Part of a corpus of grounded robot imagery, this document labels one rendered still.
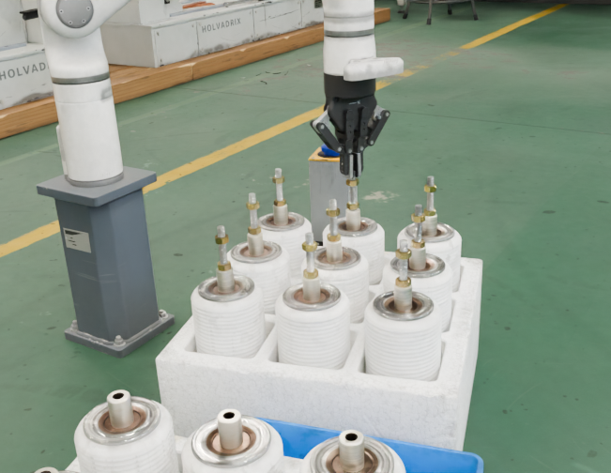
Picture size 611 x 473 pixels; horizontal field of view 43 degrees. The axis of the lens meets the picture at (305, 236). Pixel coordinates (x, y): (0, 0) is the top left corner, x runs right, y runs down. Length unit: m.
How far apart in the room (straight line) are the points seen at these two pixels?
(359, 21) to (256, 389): 0.51
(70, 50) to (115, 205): 0.26
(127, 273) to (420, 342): 0.61
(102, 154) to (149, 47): 2.28
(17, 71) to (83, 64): 1.80
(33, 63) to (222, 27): 1.14
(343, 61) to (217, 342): 0.42
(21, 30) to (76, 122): 2.01
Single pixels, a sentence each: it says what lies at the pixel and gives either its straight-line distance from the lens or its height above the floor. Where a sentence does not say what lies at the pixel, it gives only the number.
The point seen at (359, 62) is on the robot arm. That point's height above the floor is 0.52.
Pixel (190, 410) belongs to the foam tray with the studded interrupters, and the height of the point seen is 0.11.
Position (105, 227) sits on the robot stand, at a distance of 1.32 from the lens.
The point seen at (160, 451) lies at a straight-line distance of 0.79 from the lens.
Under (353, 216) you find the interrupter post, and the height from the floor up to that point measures 0.27.
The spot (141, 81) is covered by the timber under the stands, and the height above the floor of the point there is 0.06.
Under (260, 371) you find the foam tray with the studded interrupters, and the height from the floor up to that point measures 0.18.
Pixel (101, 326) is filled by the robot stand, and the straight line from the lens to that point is 1.41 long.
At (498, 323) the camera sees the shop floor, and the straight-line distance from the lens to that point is 1.45.
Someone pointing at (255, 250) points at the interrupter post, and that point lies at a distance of 1.11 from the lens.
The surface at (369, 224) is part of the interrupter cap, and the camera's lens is 1.20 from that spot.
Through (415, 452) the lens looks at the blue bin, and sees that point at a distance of 0.96.
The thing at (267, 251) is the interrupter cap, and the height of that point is 0.25.
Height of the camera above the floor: 0.71
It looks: 23 degrees down
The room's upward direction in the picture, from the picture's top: 3 degrees counter-clockwise
